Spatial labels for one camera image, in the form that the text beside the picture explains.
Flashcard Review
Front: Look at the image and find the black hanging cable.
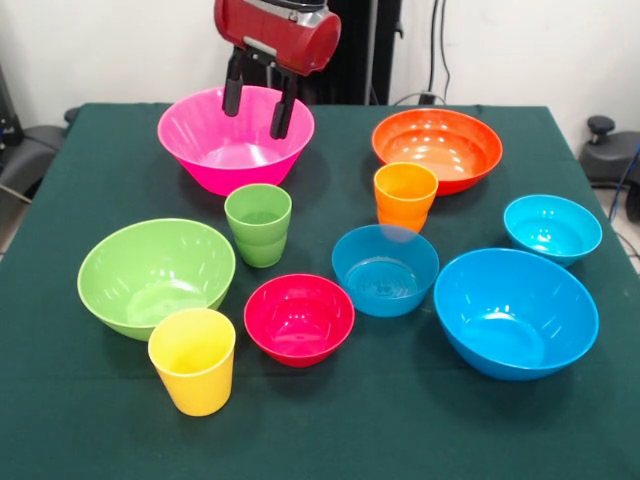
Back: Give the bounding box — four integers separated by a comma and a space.
427, 0, 454, 104

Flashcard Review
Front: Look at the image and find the orange cup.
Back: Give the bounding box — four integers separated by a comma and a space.
373, 162, 440, 236

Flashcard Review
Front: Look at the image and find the blue cable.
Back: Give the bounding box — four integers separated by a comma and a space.
606, 143, 640, 222

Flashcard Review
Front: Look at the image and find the orange-red bowl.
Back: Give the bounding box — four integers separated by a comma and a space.
371, 107, 504, 197

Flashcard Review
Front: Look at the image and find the green cup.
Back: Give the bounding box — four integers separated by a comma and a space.
223, 183, 293, 269

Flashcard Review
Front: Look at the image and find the large pink bowl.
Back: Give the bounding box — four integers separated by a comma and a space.
157, 84, 316, 198

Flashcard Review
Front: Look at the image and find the black pedestal foot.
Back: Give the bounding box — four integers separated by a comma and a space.
0, 107, 81, 201
579, 115, 640, 186

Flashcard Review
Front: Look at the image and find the small red bowl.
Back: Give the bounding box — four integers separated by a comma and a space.
243, 273, 356, 369

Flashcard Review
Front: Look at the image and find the dark equipment box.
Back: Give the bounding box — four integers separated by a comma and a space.
0, 64, 24, 149

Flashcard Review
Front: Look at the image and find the yellow cup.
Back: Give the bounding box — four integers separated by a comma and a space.
147, 307, 237, 418

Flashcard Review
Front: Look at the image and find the dark green table cloth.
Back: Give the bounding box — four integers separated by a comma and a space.
0, 102, 640, 480

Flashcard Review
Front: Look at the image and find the small turquoise bowl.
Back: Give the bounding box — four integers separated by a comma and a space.
503, 194, 604, 268

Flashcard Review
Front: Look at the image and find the large blue bowl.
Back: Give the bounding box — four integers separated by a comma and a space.
432, 247, 600, 383

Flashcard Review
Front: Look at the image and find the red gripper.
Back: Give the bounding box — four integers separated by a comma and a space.
213, 0, 343, 140

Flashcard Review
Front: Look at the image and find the green bowl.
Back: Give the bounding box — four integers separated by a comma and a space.
76, 217, 237, 343

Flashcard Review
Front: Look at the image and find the ribbed blue bowl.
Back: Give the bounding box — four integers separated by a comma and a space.
331, 223, 441, 319

